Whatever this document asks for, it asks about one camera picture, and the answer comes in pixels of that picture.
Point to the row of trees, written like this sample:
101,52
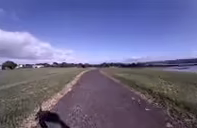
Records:
86,64

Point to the dark asphalt path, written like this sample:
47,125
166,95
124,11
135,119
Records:
101,96

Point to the pale gravel path edge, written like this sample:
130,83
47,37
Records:
57,96

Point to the white buildings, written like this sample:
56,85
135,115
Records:
36,66

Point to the grass field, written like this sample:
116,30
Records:
16,90
172,88

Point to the distant hill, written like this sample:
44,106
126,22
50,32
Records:
186,61

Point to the water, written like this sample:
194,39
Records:
194,68

